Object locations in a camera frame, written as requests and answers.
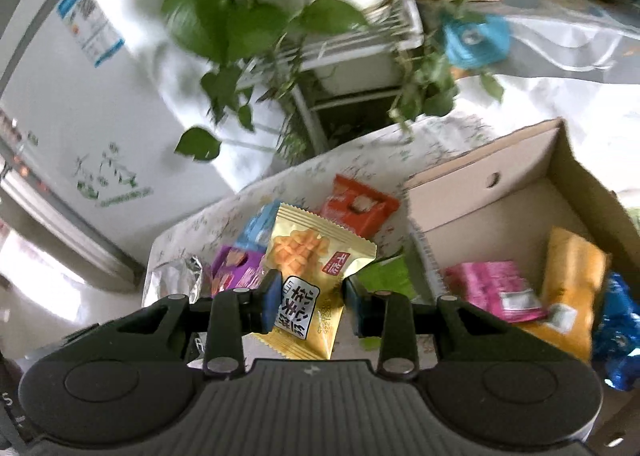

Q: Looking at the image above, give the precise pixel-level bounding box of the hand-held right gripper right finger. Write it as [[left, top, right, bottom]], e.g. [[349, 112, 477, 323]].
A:
[[342, 277, 506, 379]]

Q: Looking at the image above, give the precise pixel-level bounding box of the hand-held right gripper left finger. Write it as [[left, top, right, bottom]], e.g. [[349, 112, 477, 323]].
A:
[[112, 270, 284, 378]]

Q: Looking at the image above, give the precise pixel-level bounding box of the green snack packet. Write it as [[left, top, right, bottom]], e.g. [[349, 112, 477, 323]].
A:
[[356, 256, 418, 352]]

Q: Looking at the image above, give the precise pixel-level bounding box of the purple snack bag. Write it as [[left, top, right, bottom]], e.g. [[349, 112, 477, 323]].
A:
[[210, 245, 268, 298]]

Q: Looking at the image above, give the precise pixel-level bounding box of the yellow snack packet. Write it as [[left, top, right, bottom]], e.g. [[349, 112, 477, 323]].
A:
[[249, 203, 377, 361]]

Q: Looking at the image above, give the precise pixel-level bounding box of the light blue snack packet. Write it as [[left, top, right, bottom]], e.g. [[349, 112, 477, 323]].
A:
[[235, 200, 281, 252]]

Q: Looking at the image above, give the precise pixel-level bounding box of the orange-red snack packet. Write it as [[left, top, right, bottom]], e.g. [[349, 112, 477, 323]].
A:
[[319, 174, 400, 239]]

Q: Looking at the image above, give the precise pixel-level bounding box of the silver foil snack bag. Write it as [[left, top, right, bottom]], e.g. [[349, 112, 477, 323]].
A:
[[142, 256, 211, 309]]

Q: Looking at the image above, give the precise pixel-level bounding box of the pink snack packet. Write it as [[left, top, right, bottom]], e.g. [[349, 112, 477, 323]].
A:
[[442, 261, 548, 322]]

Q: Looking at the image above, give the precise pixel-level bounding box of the cardboard box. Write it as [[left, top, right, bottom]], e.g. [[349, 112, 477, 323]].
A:
[[402, 118, 640, 456]]

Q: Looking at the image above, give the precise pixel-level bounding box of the orange-yellow snack packet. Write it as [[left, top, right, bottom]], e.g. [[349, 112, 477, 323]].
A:
[[520, 227, 612, 362]]

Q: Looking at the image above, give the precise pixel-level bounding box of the dark blue snack bag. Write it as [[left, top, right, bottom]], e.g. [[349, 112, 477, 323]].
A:
[[590, 272, 640, 392]]

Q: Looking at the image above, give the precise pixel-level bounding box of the floral tablecloth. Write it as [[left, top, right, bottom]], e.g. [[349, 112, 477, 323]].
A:
[[142, 111, 501, 367]]

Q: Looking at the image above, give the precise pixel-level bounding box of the white refrigerator with tree print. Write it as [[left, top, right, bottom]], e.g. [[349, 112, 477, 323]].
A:
[[0, 0, 296, 287]]

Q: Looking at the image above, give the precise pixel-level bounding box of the white rectangular planter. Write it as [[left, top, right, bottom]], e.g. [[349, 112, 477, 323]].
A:
[[315, 51, 406, 97]]

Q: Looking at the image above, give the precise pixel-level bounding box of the white metal plant stand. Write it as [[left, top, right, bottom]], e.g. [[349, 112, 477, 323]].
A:
[[235, 0, 426, 157]]

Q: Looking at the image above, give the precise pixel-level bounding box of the green pothos plant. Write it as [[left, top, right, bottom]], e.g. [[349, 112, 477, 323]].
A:
[[130, 0, 506, 162]]

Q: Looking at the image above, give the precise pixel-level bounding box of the blue round plastic object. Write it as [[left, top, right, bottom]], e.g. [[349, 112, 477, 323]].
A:
[[442, 13, 511, 69]]

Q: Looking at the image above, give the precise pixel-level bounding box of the clear plastic table cover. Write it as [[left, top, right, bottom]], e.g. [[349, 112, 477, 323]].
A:
[[420, 0, 640, 87]]

